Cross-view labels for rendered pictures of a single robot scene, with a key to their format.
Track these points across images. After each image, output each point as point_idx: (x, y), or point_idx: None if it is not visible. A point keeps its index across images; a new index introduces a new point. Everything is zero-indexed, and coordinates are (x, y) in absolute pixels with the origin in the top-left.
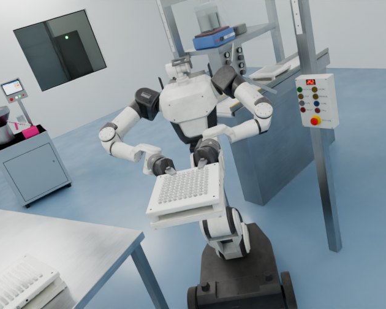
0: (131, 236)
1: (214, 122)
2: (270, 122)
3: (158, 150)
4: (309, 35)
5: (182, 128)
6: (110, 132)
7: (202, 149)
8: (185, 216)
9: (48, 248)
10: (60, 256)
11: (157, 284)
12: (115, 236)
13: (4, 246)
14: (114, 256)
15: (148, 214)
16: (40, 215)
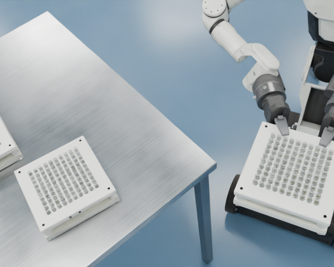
0: (201, 164)
1: None
2: None
3: (276, 68)
4: None
5: (321, 26)
6: (219, 6)
7: None
8: (279, 214)
9: (104, 125)
10: (116, 148)
11: (209, 202)
12: (183, 153)
13: (53, 89)
14: (176, 186)
15: (236, 193)
16: (97, 55)
